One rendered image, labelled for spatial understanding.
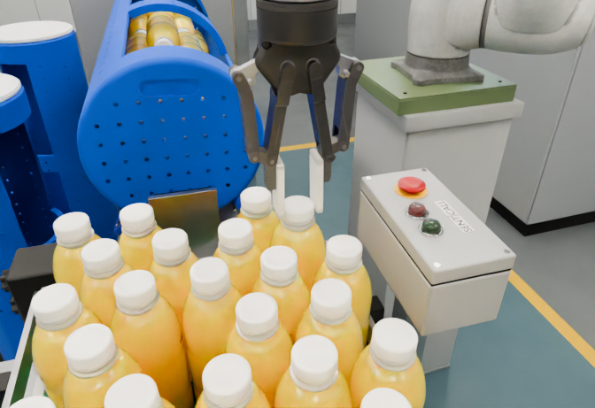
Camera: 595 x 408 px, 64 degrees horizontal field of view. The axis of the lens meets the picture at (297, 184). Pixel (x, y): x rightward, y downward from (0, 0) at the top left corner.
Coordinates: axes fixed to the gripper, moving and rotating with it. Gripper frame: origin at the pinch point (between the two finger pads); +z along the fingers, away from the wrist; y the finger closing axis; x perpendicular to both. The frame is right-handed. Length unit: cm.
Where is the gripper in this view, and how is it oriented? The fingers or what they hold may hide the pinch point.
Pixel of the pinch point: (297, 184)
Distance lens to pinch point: 53.3
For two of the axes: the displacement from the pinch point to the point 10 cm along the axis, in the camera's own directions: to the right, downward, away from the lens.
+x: 2.6, 5.1, -8.2
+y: -9.6, 1.4, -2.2
